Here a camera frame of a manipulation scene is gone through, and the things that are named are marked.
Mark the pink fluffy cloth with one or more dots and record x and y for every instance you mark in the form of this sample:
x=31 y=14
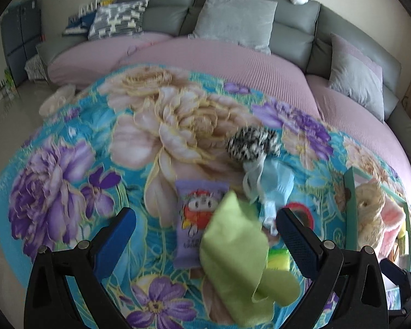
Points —
x=392 y=219

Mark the cream knitted cloth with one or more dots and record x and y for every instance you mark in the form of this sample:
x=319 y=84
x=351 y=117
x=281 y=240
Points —
x=370 y=205

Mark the books behind cushions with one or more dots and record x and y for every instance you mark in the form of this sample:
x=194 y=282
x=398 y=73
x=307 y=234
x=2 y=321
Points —
x=89 y=7

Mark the green tissue pack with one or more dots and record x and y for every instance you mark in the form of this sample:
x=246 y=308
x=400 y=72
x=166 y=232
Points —
x=277 y=258

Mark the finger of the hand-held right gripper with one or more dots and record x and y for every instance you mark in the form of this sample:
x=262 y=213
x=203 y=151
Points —
x=394 y=270

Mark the pink sofa seat cover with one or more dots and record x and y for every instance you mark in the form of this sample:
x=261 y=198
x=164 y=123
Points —
x=89 y=54
x=219 y=65
x=363 y=126

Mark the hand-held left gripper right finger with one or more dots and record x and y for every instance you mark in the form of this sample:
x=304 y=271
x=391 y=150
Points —
x=296 y=243

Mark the beige slipper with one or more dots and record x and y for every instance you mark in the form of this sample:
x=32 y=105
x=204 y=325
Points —
x=56 y=97

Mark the dark blue cabinet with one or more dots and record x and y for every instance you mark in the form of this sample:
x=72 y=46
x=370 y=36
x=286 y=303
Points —
x=20 y=37

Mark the grey white patterned cushion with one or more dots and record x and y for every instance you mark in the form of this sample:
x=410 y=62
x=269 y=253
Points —
x=118 y=17

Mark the plain grey cushion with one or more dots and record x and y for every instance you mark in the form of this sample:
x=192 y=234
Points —
x=233 y=20

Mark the grey and pink cushion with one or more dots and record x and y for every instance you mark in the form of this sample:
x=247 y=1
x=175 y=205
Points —
x=356 y=75

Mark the purple snack packet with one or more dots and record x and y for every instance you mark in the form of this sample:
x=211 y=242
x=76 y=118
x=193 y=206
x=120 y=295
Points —
x=191 y=219

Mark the teal shallow cardboard box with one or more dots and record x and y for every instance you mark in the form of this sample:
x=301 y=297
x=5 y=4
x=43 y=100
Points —
x=351 y=205

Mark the navy blue cushion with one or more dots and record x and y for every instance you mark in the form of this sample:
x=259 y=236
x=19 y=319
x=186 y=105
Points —
x=77 y=25

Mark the grey sofa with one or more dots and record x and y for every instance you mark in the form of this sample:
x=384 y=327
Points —
x=294 y=17

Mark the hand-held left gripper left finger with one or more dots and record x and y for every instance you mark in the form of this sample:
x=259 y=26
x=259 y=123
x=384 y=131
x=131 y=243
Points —
x=118 y=236

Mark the blue face mask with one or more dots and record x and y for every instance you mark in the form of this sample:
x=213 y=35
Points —
x=277 y=181

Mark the light green cloth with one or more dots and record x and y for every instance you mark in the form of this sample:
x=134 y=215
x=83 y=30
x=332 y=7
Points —
x=233 y=264

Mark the patterned storage basket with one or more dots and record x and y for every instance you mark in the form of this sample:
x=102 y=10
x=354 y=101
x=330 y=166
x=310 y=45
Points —
x=34 y=68

